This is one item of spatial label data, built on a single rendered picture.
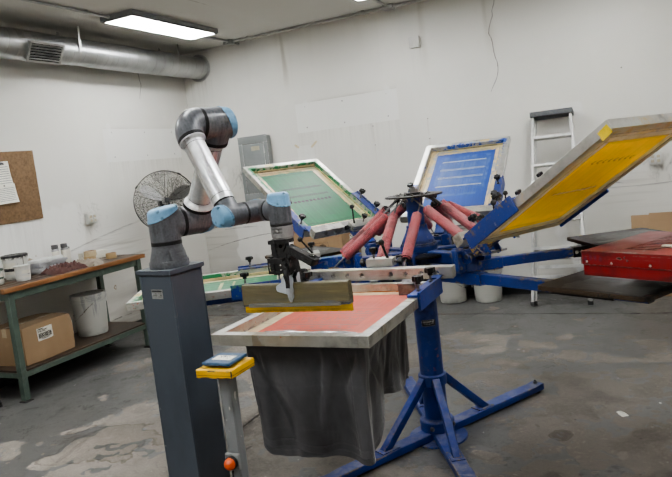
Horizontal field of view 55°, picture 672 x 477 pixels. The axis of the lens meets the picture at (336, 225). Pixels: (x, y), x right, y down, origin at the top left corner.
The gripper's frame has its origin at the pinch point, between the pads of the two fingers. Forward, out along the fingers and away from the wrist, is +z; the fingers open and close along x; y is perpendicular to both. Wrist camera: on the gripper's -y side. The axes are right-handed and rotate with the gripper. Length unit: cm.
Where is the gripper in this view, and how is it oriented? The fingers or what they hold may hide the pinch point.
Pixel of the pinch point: (295, 297)
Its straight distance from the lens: 218.6
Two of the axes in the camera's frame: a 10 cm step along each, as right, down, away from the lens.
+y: -9.0, 0.6, 4.3
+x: -4.2, 1.4, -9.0
